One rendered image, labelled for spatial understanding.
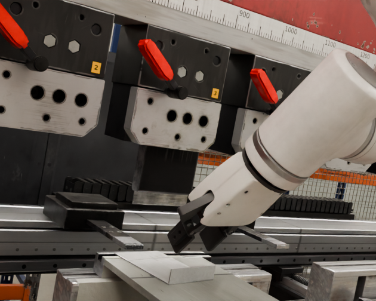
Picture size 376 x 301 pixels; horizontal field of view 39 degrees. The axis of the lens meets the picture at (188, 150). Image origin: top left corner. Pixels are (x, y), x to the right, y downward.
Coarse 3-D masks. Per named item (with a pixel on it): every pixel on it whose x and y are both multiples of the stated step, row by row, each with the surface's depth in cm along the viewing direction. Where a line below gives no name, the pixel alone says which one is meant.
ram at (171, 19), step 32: (96, 0) 68; (128, 0) 71; (224, 0) 79; (256, 0) 83; (288, 0) 87; (320, 0) 91; (352, 0) 95; (192, 32) 77; (224, 32) 80; (320, 32) 92; (352, 32) 97
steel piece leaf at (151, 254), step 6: (132, 252) 83; (138, 252) 83; (144, 252) 84; (150, 252) 85; (156, 252) 85; (126, 258) 79; (132, 258) 80; (138, 258) 80; (144, 258) 81; (150, 258) 81; (156, 258) 82
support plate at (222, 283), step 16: (128, 272) 73; (144, 272) 75; (224, 272) 82; (144, 288) 68; (160, 288) 69; (176, 288) 70; (192, 288) 72; (208, 288) 73; (224, 288) 74; (240, 288) 75; (256, 288) 77
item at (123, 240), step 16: (64, 192) 103; (48, 208) 102; (64, 208) 96; (80, 208) 97; (96, 208) 99; (112, 208) 101; (64, 224) 95; (80, 224) 97; (96, 224) 95; (112, 224) 101; (112, 240) 89; (128, 240) 88
